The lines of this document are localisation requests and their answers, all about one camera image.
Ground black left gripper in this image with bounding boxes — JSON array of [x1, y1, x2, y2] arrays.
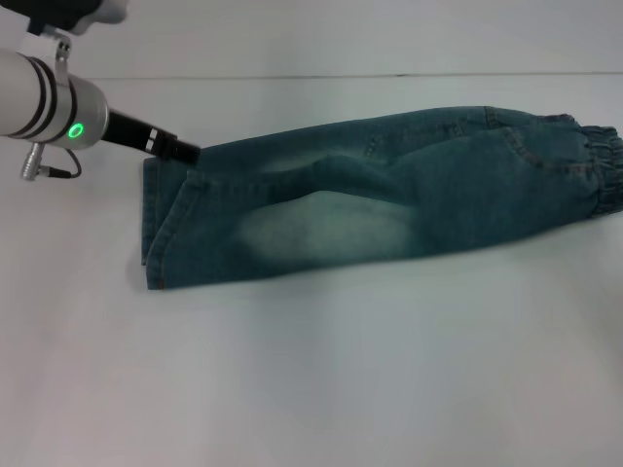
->
[[99, 109, 203, 166]]

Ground blue denim shorts with print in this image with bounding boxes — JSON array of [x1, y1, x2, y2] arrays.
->
[[140, 105, 623, 292]]

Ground thin gripper cable with plug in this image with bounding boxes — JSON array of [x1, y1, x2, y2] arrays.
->
[[18, 142, 83, 182]]

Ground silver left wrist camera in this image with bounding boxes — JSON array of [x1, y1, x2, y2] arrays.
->
[[26, 0, 130, 82]]

